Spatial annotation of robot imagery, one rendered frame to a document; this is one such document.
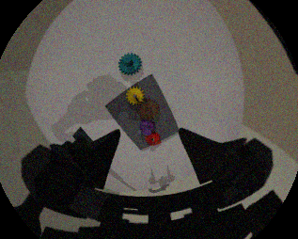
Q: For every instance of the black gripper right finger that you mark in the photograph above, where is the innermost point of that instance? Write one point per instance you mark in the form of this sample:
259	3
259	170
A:
207	155

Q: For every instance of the purple gear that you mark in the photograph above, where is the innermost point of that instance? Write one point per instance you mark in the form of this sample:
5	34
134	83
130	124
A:
147	126

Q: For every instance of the teal gear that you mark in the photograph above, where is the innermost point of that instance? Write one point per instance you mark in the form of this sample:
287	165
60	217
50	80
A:
130	63

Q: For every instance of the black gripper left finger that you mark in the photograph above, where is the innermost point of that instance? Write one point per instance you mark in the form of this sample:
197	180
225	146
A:
93	159

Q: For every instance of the yellow gear with black stripe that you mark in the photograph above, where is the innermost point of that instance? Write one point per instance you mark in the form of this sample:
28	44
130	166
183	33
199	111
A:
138	93

